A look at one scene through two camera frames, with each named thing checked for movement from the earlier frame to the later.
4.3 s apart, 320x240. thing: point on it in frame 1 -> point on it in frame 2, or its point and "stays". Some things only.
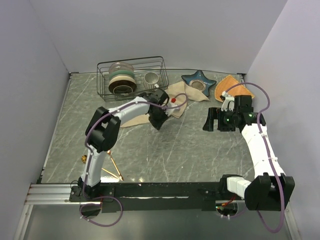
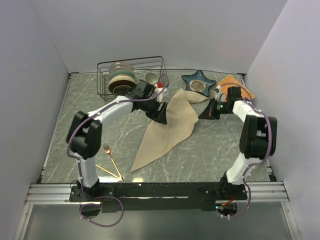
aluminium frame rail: (44, 194) stays
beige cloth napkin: (178, 97) -> (181, 118)
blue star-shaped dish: (199, 81) stays
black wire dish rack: (129, 78) stays
